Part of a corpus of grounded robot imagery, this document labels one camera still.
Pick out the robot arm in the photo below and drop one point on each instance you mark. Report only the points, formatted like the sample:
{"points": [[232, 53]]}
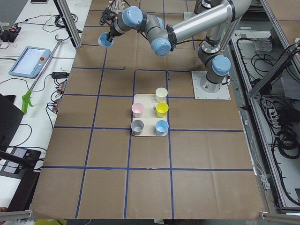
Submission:
{"points": [[163, 40]]}

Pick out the light blue ikea cup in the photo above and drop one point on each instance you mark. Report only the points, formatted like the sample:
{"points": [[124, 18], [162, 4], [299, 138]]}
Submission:
{"points": [[102, 41]]}

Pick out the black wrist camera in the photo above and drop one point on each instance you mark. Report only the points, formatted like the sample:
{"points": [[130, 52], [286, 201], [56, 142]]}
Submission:
{"points": [[108, 17]]}

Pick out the aluminium frame post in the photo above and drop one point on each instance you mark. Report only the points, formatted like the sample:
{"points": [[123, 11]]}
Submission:
{"points": [[69, 23]]}

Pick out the grey cup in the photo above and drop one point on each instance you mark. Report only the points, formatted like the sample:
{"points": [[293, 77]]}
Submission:
{"points": [[137, 127]]}

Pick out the blue teach pendant tablet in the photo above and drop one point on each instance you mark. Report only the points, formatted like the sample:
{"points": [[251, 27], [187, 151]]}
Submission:
{"points": [[30, 62]]}

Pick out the white wire cup rack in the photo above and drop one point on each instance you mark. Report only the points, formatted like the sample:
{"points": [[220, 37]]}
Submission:
{"points": [[116, 6]]}

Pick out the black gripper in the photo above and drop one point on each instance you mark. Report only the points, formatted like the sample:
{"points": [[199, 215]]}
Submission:
{"points": [[112, 29]]}

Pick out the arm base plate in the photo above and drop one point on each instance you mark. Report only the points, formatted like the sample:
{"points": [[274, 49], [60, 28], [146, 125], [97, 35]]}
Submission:
{"points": [[204, 90]]}

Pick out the pink cup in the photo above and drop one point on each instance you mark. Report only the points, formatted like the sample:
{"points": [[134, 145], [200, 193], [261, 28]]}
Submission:
{"points": [[137, 110]]}

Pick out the yellow cup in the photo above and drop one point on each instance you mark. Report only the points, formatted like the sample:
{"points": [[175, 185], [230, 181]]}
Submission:
{"points": [[162, 109]]}

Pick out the cream white cup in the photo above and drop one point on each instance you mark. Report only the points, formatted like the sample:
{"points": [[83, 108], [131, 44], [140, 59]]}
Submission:
{"points": [[161, 94]]}

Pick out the metal reacher grabber tool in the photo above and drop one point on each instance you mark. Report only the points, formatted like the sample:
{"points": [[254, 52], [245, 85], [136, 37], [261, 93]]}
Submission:
{"points": [[26, 98]]}

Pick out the black power adapter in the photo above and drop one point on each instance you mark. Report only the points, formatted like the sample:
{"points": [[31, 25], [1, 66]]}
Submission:
{"points": [[60, 75]]}

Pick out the cream serving tray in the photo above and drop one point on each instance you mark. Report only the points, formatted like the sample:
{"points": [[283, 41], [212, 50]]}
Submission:
{"points": [[149, 116]]}

